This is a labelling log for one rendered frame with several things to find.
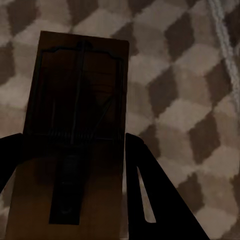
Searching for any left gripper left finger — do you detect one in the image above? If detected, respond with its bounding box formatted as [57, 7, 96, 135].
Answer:
[0, 133, 23, 193]

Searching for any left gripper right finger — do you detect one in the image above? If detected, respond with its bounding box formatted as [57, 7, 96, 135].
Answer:
[125, 133, 210, 240]

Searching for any mousetrap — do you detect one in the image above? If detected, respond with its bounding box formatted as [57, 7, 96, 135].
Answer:
[4, 30, 130, 240]

